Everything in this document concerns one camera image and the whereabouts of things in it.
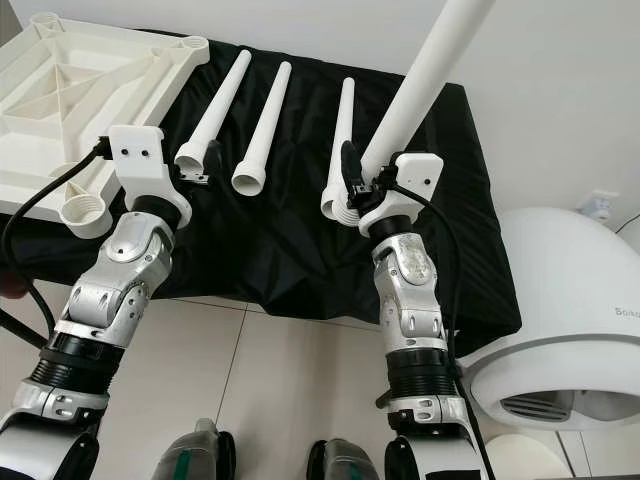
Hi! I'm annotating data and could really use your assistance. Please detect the white dome-shaped appliance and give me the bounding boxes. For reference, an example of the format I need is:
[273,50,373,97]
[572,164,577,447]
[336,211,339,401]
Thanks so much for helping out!
[455,207,640,433]

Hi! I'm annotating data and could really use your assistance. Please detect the black cloth table cover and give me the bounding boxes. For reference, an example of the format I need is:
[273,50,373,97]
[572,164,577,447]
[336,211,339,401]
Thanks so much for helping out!
[0,30,523,356]

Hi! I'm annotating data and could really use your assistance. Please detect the white pedestal fan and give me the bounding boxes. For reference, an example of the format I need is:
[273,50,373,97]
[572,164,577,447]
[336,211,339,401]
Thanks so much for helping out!
[480,432,576,480]

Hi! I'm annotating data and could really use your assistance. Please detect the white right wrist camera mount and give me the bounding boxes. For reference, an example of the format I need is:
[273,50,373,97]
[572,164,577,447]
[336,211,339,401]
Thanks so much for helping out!
[360,152,444,238]

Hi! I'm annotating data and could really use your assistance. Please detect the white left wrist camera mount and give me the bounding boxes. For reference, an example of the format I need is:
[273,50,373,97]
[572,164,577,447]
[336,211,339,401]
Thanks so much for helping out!
[107,125,193,229]

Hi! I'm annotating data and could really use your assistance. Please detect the white plastic children table top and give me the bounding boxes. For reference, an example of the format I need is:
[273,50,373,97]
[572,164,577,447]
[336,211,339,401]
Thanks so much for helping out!
[0,12,211,241]

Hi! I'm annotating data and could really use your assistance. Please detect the white wall socket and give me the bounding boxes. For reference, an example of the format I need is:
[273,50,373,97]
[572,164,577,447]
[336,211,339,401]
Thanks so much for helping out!
[584,190,619,223]

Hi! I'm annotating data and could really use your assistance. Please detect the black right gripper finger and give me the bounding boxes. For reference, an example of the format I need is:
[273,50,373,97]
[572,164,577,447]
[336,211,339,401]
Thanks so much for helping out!
[338,140,364,201]

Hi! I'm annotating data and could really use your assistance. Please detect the grey left robot leg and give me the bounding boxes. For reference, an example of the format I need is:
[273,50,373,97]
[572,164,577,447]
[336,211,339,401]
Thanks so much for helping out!
[160,418,236,480]

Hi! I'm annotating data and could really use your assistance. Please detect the black metal table leg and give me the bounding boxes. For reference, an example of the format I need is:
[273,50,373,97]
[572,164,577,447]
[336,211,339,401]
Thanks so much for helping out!
[0,310,41,351]

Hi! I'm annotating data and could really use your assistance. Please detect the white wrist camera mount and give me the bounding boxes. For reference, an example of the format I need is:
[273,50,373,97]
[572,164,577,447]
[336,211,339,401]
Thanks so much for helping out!
[107,125,193,229]
[360,152,444,238]

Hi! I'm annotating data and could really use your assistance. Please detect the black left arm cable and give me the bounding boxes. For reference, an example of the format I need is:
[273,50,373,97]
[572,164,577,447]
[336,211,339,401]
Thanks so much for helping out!
[0,140,113,331]

